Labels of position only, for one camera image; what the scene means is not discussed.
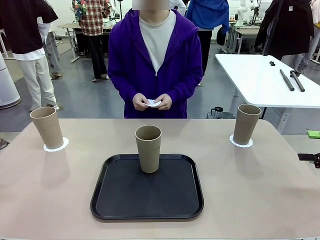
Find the person in blue jacket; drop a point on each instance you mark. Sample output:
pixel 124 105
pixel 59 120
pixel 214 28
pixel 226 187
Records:
pixel 207 15

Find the white scalloped paper coaster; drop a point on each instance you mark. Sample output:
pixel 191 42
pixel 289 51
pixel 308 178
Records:
pixel 240 146
pixel 53 150
pixel 152 103

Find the person in plaid shirt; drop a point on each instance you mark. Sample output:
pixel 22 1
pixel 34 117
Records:
pixel 92 20

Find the person in grey trousers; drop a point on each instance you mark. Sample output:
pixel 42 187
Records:
pixel 52 55

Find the wooden top desk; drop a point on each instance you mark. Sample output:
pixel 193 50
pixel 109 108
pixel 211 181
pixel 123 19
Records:
pixel 68 25

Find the small black block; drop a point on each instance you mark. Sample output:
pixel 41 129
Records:
pixel 272 63

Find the white table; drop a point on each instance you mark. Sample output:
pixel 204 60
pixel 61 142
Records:
pixel 250 75

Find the tall beige cup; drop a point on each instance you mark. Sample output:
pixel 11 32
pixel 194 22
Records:
pixel 245 127
pixel 148 157
pixel 47 127

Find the person's left forearm purple sleeve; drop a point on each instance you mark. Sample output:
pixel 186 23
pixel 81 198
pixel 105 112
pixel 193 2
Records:
pixel 183 87

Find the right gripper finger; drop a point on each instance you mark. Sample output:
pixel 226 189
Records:
pixel 314 134
pixel 306 157

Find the person in purple hoodie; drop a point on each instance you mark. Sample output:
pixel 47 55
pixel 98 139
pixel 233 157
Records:
pixel 125 50

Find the grey frame desk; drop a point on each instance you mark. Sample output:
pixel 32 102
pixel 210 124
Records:
pixel 247 28

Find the plain black rod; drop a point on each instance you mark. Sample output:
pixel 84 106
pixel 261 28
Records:
pixel 287 80

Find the person's right hand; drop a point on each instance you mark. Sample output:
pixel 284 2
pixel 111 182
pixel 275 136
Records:
pixel 139 102

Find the person in black top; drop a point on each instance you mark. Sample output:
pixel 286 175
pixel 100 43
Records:
pixel 22 30

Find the person's right forearm purple sleeve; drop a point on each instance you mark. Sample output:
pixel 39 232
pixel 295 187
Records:
pixel 121 87

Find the black plastic tray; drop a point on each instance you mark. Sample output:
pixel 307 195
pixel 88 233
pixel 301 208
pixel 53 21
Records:
pixel 150 197

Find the black bag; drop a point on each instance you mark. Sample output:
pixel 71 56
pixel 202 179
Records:
pixel 220 36

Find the person's left hand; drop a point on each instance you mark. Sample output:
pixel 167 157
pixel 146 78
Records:
pixel 165 102

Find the small white robot arm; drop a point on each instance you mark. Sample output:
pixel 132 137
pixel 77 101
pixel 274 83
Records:
pixel 241 12

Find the white desk device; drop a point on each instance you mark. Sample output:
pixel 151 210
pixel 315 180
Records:
pixel 108 23

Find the white cylindrical air purifier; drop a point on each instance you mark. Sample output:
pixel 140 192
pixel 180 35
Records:
pixel 7 87

